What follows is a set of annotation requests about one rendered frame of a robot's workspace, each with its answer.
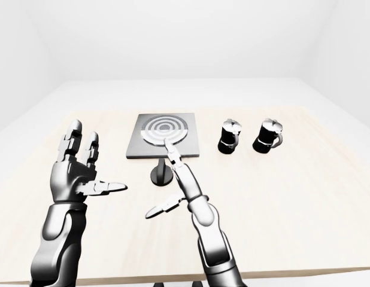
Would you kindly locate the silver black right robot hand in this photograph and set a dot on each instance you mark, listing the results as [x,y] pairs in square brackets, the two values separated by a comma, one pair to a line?
[188,182]

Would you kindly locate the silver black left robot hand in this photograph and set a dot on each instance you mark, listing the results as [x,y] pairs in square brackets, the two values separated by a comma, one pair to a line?
[65,179]

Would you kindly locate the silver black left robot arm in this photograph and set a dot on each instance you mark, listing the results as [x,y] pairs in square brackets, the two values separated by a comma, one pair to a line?
[60,242]

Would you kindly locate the round black stove knob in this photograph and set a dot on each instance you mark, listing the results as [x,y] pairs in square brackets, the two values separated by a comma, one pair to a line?
[161,175]

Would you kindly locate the flat dark stove plate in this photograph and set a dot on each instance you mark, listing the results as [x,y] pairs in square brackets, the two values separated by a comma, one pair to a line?
[164,136]

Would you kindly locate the black mug with white top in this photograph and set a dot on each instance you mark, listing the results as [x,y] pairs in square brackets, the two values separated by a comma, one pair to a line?
[266,136]
[228,136]

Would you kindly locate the small dark shape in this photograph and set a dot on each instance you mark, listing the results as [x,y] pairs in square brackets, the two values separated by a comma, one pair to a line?
[197,284]
[160,284]

